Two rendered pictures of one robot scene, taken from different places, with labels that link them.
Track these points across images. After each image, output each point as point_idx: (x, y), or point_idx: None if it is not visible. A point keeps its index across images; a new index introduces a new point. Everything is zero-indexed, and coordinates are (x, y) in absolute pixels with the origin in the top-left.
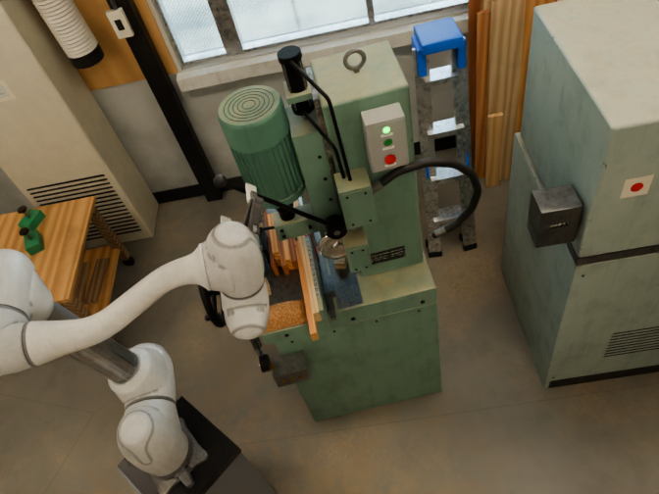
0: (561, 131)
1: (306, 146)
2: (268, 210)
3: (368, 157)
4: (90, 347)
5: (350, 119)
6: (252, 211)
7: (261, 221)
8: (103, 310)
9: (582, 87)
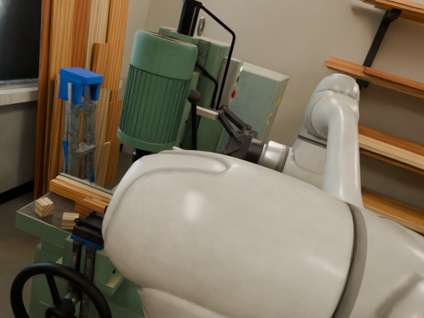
0: (221, 105)
1: (193, 85)
2: (53, 209)
3: (217, 96)
4: None
5: (220, 61)
6: (235, 116)
7: (60, 218)
8: (344, 176)
9: (245, 72)
